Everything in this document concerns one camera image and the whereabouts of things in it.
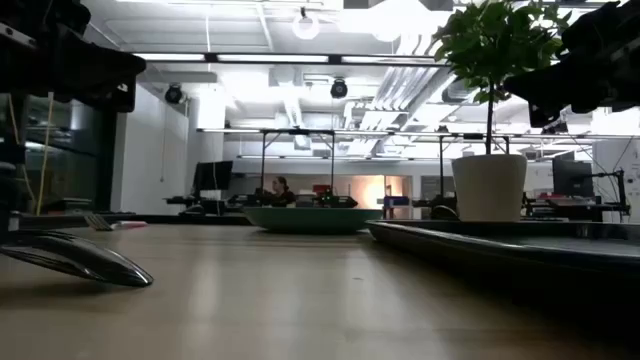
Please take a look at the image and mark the teal-handled metal spoon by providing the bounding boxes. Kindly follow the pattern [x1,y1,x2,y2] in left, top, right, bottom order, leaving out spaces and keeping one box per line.
[0,229,155,289]

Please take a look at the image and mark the black metal table frame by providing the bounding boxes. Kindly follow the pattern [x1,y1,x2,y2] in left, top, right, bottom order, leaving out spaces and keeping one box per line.
[0,209,254,232]

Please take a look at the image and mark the pink-handled metal fork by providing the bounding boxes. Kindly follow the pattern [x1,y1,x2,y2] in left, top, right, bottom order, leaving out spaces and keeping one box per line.
[83,213,149,233]

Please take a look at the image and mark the green plant in white pot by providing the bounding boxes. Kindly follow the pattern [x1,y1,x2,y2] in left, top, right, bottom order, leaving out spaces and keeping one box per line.
[431,0,575,223]

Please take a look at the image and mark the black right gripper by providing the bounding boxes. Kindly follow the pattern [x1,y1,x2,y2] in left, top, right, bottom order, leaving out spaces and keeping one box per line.
[503,59,601,129]

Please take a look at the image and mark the round white ceiling lamp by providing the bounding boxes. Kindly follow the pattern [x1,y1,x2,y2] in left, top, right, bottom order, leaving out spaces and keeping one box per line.
[291,13,322,42]

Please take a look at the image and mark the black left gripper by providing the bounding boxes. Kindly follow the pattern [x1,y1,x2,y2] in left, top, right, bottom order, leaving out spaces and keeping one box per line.
[49,43,147,114]

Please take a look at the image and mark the black computer monitor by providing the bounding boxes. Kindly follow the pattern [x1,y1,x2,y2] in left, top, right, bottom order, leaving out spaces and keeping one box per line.
[192,160,235,192]
[551,158,595,198]

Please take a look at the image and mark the thin yellow cord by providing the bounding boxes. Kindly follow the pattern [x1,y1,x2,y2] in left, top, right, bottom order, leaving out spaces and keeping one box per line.
[33,91,56,217]

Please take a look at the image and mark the person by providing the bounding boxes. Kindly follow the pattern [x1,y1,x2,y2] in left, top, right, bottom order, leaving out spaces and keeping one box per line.
[268,175,298,208]

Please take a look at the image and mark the green round plate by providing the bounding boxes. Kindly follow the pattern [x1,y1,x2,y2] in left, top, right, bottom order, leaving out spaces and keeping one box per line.
[243,206,384,236]

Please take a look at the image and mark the dark green tray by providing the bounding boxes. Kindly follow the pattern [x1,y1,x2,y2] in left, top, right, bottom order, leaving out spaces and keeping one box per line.
[366,218,640,284]

